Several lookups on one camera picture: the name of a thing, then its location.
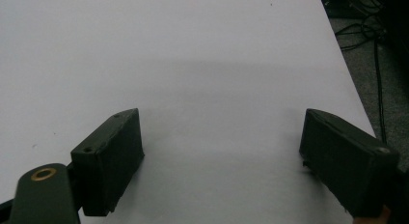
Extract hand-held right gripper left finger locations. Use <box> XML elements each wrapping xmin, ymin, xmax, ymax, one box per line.
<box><xmin>69</xmin><ymin>107</ymin><xmax>146</xmax><ymax>217</ymax></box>

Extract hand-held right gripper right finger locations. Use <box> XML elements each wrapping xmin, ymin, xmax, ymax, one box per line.
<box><xmin>298</xmin><ymin>108</ymin><xmax>401</xmax><ymax>219</ymax></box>

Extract white table cover sheet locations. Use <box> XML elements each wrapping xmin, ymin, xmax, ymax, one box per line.
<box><xmin>0</xmin><ymin>0</ymin><xmax>376</xmax><ymax>224</ymax></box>

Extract long black floor cable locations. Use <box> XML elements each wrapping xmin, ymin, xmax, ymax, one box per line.
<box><xmin>372</xmin><ymin>37</ymin><xmax>388</xmax><ymax>145</ymax></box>

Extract tangled black floor cables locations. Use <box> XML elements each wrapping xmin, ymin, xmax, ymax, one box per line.
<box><xmin>334</xmin><ymin>11</ymin><xmax>389</xmax><ymax>53</ymax></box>

